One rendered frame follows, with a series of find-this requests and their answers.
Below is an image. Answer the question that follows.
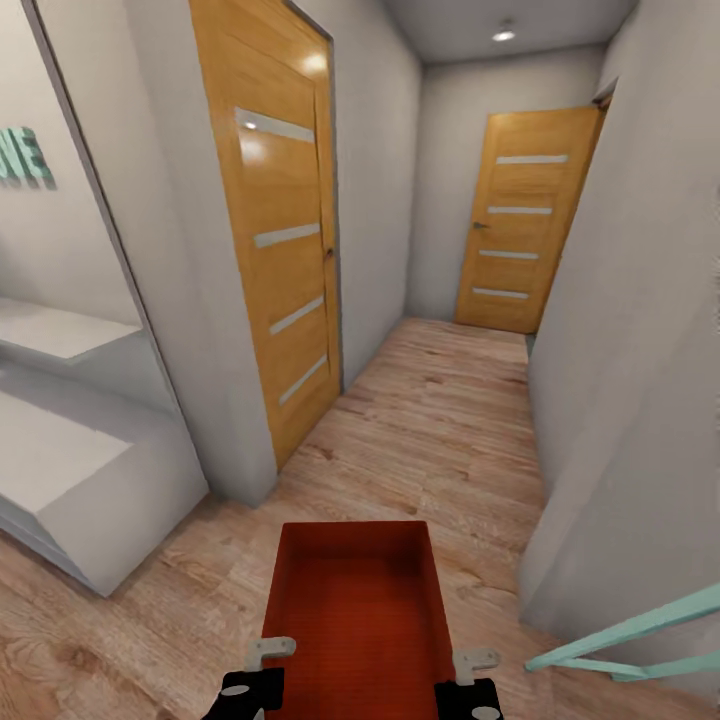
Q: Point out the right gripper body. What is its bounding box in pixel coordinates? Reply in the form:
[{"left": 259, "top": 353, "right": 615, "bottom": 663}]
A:
[{"left": 434, "top": 679, "right": 500, "bottom": 720}]

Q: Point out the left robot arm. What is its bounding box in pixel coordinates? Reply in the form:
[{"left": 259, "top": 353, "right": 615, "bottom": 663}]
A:
[{"left": 201, "top": 637, "right": 296, "bottom": 720}]

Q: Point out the storage box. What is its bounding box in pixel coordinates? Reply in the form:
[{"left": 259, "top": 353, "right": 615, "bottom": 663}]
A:
[{"left": 261, "top": 520, "right": 456, "bottom": 720}]

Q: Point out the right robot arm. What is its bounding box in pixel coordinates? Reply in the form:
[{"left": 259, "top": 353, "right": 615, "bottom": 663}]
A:
[{"left": 434, "top": 648, "right": 504, "bottom": 720}]

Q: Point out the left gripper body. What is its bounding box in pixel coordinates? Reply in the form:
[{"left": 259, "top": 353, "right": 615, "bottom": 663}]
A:
[{"left": 222, "top": 667, "right": 285, "bottom": 711}]

